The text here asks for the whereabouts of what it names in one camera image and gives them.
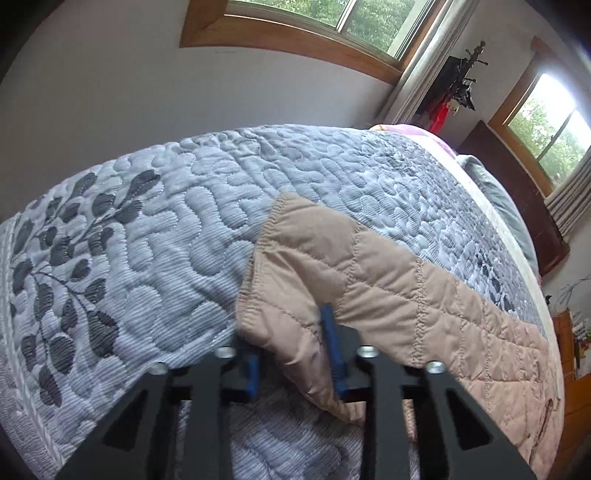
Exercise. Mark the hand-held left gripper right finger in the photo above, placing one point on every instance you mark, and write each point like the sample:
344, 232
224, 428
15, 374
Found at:
330, 344

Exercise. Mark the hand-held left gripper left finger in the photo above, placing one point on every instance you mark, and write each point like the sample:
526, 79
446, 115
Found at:
251, 374

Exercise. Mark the grey pillow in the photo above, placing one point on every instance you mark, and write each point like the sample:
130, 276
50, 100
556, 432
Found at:
503, 203

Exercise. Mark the beige quilted jacket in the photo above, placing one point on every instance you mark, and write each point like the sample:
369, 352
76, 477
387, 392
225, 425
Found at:
392, 277

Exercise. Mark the dark wooden headboard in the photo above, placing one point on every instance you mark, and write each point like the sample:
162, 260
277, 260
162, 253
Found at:
517, 184

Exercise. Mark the grey leaf-pattern quilted bedspread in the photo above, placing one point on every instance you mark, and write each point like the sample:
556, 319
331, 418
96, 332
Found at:
161, 230

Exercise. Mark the white curtain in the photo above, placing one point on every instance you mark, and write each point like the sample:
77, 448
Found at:
415, 74

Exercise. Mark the coat rack with hanging clothes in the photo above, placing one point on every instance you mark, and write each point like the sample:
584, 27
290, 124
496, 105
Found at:
455, 83

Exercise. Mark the small wooden-framed window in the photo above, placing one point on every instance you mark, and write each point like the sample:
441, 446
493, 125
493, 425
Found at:
545, 124

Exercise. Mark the large wooden-framed window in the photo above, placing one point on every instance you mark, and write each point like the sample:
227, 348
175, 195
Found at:
323, 14

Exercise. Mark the pink blanket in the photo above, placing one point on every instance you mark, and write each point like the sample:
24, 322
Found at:
425, 134

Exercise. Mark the beige pleated curtain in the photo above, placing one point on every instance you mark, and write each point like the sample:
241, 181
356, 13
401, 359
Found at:
572, 203

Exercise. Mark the wooden desk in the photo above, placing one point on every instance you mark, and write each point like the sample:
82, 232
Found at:
568, 406

